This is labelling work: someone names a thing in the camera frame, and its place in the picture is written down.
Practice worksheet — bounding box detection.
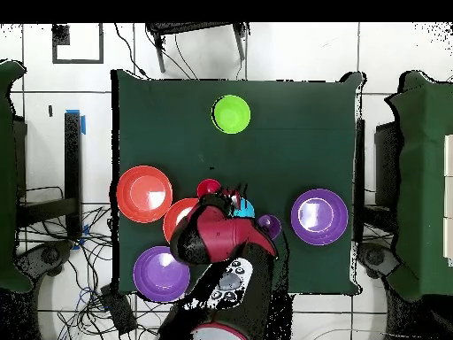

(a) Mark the small green plastic bowl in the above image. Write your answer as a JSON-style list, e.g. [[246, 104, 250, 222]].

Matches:
[[211, 94, 251, 135]]

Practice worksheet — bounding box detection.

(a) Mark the white box stack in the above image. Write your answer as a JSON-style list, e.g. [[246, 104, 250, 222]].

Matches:
[[443, 134, 453, 267]]

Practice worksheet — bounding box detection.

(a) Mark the small blue plastic bowl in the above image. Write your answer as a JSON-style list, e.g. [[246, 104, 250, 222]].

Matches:
[[231, 197, 256, 219]]

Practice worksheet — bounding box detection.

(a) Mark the red plastic cup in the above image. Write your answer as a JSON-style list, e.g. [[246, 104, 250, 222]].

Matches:
[[196, 178, 223, 199]]

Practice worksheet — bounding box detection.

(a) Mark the purple plastic cup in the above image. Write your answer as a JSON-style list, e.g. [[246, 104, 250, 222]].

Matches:
[[257, 213, 283, 241]]

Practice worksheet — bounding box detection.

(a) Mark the large orange plastic bowl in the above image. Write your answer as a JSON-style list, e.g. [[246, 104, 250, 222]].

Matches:
[[116, 165, 173, 224], [163, 197, 199, 244]]

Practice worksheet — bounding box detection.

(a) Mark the large purple plastic bowl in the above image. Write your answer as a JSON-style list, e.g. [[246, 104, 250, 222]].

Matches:
[[133, 245, 191, 303], [290, 188, 349, 246]]

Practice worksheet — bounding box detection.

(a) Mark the dark grey machine base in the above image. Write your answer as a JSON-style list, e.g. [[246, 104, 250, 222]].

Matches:
[[357, 243, 402, 279], [14, 240, 74, 282]]

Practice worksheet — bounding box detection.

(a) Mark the black power strip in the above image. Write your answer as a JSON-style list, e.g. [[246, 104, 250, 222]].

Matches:
[[99, 283, 138, 336]]

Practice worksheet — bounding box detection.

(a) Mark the black metal beam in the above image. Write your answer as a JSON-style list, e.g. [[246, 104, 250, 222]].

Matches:
[[64, 111, 83, 238], [17, 197, 77, 228]]

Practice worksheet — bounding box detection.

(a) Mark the dark green side table cloth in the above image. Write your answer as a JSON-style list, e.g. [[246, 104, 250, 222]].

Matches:
[[0, 59, 34, 294], [384, 69, 453, 302]]

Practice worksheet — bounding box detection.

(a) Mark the thin black floor cable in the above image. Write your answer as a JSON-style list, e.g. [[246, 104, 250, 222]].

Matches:
[[113, 22, 150, 80]]

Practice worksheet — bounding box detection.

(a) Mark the black metal frame stand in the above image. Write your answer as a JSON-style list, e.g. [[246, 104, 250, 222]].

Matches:
[[145, 22, 250, 74]]

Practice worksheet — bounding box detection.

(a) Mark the tangle of black cables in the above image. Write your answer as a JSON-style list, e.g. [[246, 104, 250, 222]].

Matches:
[[17, 185, 171, 340]]

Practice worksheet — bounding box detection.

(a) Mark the black square floor frame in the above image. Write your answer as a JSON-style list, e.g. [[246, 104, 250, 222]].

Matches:
[[51, 23, 104, 65]]

